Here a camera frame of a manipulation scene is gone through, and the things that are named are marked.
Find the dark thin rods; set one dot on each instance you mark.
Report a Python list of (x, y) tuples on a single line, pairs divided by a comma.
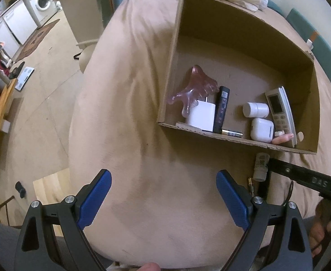
[(1, 203)]

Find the white round jar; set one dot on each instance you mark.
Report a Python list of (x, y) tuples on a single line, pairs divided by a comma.
[(255, 109)]

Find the black rectangular battery pack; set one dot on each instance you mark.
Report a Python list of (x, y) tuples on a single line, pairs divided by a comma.
[(222, 110)]

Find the brown patterned rug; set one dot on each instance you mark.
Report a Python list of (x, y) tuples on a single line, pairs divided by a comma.
[(38, 38)]

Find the white floor scale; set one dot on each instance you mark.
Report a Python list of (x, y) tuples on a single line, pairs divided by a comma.
[(24, 77)]

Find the light wooden board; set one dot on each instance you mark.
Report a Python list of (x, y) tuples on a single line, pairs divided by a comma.
[(49, 186)]

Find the white charger plug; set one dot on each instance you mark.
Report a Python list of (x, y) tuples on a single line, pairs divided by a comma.
[(200, 115)]

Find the cream table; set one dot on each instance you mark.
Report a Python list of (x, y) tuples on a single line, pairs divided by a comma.
[(78, 14)]

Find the person's right hand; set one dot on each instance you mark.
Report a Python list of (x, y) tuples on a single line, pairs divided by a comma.
[(320, 225)]

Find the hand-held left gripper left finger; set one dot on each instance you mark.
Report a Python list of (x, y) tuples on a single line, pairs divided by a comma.
[(95, 200)]

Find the small white plastic piece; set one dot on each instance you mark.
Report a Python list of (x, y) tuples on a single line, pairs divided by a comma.
[(279, 132)]

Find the white remote control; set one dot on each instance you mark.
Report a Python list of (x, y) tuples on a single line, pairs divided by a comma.
[(281, 115)]

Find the person's left hand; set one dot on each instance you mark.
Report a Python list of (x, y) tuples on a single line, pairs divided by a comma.
[(150, 267)]

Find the pink translucent massage comb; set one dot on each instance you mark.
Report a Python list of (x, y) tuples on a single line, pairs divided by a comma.
[(199, 82)]

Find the white cabinet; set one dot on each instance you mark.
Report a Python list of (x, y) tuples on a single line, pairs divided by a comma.
[(16, 22)]

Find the white washing machine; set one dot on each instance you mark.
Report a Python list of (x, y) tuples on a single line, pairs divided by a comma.
[(42, 1)]

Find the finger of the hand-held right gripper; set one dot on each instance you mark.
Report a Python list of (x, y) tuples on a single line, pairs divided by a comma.
[(295, 172)]

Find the beige blanket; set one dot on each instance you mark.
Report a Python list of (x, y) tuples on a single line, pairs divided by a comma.
[(126, 90)]

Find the white earbuds case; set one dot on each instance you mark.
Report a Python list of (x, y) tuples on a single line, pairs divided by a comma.
[(261, 129)]

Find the small white bottle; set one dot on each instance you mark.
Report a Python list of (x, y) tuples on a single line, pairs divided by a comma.
[(261, 172)]

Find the small black object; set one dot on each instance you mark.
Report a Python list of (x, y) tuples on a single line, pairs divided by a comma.
[(20, 189)]

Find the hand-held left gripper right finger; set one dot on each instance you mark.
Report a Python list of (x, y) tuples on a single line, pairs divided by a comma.
[(233, 200)]

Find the cardboard box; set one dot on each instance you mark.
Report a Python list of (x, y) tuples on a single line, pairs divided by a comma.
[(224, 59)]

